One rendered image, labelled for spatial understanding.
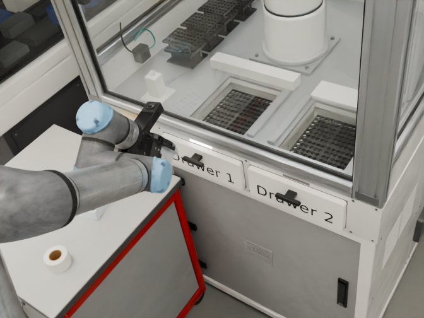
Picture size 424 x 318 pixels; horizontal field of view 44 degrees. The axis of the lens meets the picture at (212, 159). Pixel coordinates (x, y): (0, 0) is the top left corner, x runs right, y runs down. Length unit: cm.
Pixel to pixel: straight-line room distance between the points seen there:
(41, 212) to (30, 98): 134
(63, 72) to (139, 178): 119
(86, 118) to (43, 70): 96
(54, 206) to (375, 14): 65
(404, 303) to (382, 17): 150
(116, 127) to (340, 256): 78
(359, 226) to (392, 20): 61
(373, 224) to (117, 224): 75
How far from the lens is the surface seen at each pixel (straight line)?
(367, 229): 142
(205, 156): 154
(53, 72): 215
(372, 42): 106
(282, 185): 143
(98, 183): 91
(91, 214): 166
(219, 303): 230
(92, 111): 116
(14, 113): 208
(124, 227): 162
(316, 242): 161
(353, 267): 162
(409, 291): 234
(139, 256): 173
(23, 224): 79
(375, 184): 130
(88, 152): 116
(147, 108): 135
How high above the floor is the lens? 197
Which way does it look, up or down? 44 degrees down
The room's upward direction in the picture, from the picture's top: 11 degrees counter-clockwise
